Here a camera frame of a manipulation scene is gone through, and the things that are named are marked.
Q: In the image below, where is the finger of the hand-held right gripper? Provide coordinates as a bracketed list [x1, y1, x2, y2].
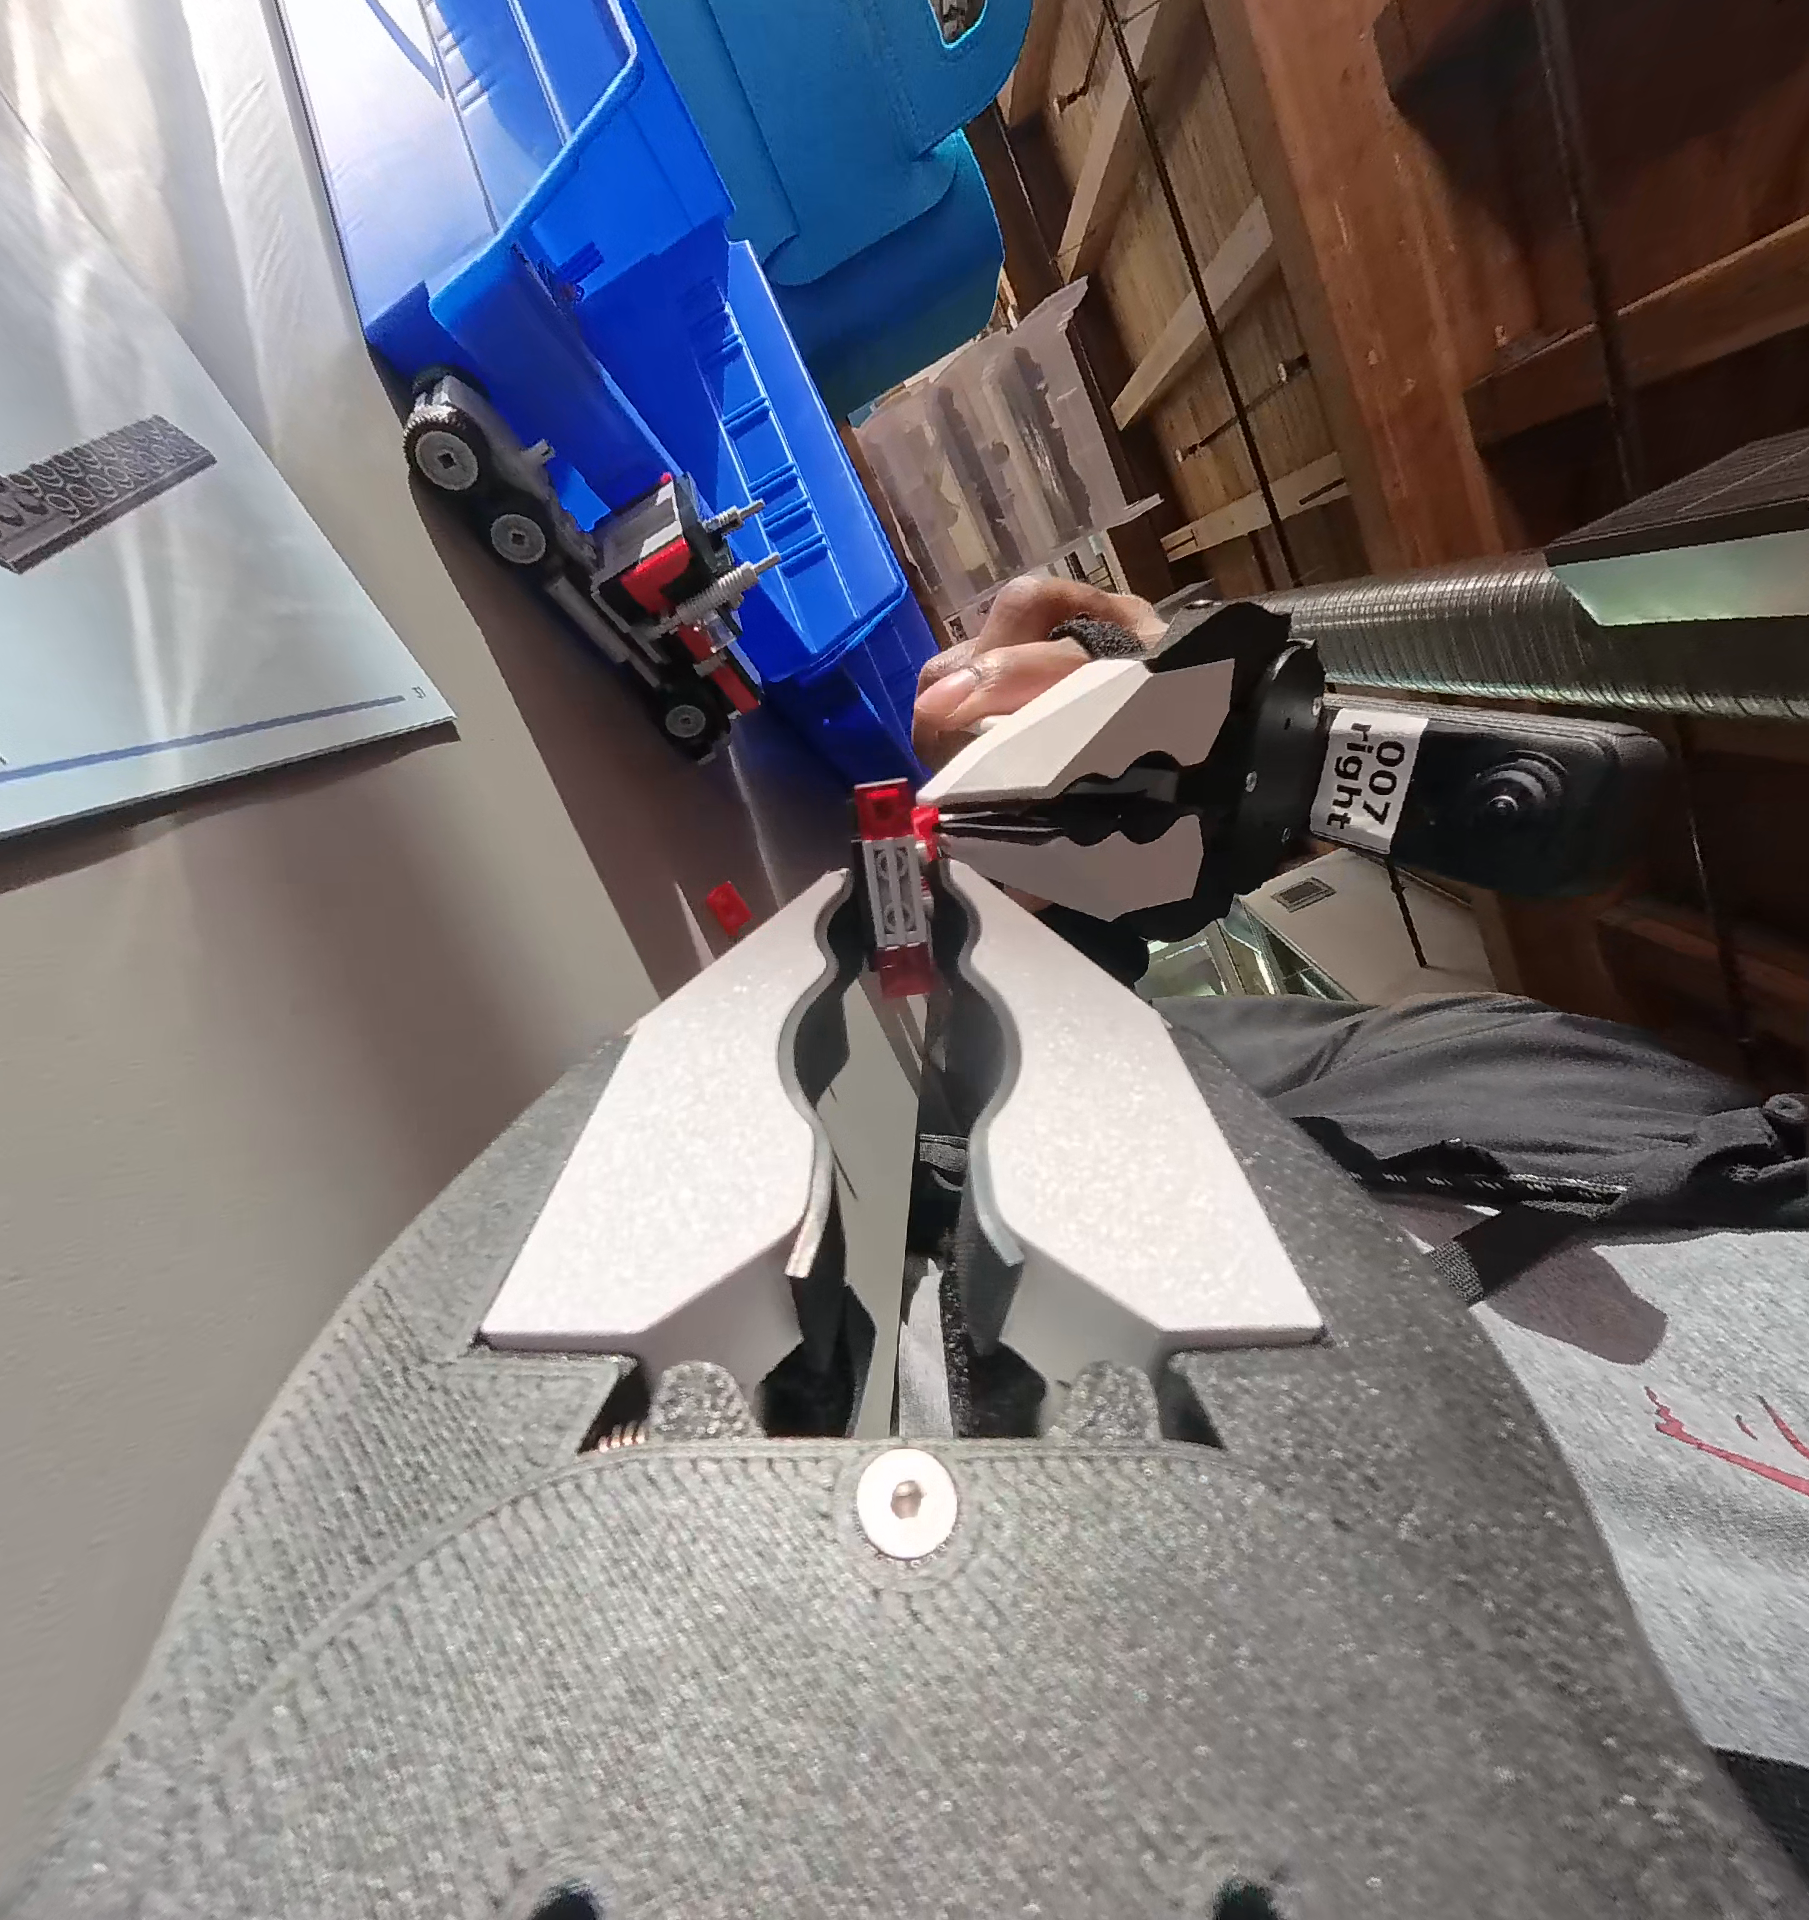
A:
[943, 807, 1223, 923]
[913, 657, 1235, 814]

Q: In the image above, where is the black red toy brick truck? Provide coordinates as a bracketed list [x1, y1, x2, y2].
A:
[401, 371, 772, 766]

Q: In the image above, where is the black webbing strap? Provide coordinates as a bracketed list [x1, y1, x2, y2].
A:
[1421, 1181, 1629, 1300]

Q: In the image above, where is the person's right hand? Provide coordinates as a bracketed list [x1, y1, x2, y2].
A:
[911, 576, 1173, 778]

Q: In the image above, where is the light blue felt handle bag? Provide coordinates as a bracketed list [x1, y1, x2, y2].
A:
[625, 0, 1034, 288]

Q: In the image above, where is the long black toy brick plate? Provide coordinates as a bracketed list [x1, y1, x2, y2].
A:
[851, 817, 949, 1001]

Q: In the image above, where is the grey desk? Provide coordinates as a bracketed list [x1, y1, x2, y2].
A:
[0, 0, 906, 1920]

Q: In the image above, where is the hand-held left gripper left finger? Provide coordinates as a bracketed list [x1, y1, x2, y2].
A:
[476, 867, 866, 1387]

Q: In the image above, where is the light blue instruction booklet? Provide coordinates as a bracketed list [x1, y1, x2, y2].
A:
[0, 29, 458, 857]

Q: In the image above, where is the person's grey shirt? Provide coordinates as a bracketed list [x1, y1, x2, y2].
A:
[1384, 1183, 1809, 1758]

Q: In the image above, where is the silver ventilation duct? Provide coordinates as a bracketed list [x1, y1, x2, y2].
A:
[1249, 542, 1809, 724]

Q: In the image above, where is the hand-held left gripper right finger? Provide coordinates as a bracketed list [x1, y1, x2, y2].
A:
[947, 862, 1329, 1387]

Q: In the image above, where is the clear plastic drawer unit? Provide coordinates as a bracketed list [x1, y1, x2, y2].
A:
[851, 277, 1165, 646]

